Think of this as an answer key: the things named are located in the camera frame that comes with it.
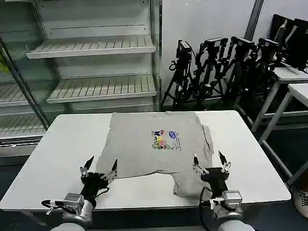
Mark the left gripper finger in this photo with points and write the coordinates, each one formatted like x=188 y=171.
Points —
x=86 y=169
x=111 y=173

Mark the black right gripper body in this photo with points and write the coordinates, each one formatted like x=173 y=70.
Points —
x=216 y=179

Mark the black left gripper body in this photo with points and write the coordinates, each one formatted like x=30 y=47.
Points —
x=93 y=184

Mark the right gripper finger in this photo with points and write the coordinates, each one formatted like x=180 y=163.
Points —
x=225 y=166
x=198 y=168

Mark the grey printed t-shirt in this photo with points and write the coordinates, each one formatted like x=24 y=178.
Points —
x=144 y=156

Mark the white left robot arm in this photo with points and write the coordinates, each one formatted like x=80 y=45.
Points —
x=72 y=203

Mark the person's foot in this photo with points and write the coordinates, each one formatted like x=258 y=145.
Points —
x=302 y=199

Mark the glass-fronted shelf cabinet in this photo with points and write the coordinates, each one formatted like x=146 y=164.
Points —
x=14 y=96

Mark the white empty desk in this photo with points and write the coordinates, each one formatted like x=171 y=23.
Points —
x=298 y=92

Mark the white desk with monitors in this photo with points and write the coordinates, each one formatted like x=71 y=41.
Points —
x=286 y=74

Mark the white empty shelf rack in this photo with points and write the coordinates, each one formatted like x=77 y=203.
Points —
x=101 y=45

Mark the black computer monitor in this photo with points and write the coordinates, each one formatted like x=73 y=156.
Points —
x=280 y=29
x=298 y=45

